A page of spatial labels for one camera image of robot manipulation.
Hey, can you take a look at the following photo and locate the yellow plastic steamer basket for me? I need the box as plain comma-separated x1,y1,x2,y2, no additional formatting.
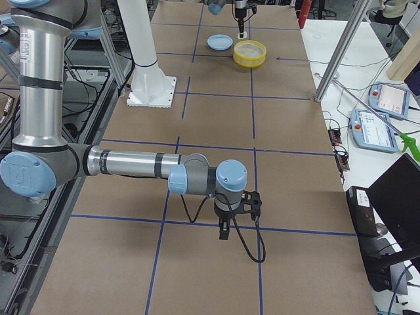
233,40,267,68

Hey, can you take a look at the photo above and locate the light blue plate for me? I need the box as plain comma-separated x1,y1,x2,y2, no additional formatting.
207,34,234,51

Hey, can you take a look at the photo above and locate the green handled reacher grabber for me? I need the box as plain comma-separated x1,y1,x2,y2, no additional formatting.
331,77,420,161

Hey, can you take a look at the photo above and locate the red cylinder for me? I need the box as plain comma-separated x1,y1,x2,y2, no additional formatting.
298,0,312,29

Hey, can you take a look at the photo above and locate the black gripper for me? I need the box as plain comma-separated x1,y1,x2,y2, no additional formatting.
215,205,233,240
235,0,246,33

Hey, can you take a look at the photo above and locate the grey aluminium frame post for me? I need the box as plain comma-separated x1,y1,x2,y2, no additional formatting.
314,0,370,102

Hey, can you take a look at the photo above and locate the white steamed bun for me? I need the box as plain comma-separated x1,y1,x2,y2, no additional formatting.
238,31,247,39

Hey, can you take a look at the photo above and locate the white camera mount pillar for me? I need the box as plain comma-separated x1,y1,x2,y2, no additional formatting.
117,0,177,108

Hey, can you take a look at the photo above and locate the black monitor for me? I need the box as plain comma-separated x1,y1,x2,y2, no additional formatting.
359,154,419,295

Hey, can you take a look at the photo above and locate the teach pendant far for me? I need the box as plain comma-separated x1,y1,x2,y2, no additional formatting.
368,82,410,120

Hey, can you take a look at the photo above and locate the black cable hub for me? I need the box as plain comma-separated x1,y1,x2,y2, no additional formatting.
335,152,350,172
328,129,342,146

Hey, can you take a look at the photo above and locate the black cable hub left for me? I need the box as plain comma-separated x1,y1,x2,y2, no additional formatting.
328,129,342,146

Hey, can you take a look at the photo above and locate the teach pendant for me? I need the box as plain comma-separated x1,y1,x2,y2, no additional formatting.
368,82,410,120
350,109,399,153

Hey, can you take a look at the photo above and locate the black computer box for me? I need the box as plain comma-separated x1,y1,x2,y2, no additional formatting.
346,186,379,238

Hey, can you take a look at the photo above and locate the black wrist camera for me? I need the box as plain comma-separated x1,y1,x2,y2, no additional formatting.
235,191,262,222
246,0,257,14

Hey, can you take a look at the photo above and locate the black camera cable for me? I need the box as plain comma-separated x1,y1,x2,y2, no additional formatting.
179,192,266,263

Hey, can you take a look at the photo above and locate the black cable hub right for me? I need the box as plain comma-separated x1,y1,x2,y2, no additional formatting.
335,152,350,172

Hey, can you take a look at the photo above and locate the seated person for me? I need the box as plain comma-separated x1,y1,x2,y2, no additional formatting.
374,0,419,25

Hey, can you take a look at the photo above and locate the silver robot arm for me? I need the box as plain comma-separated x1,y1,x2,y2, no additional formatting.
203,0,248,38
1,1,247,240

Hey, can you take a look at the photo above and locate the teach pendant near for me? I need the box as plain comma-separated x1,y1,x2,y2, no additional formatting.
350,109,399,153

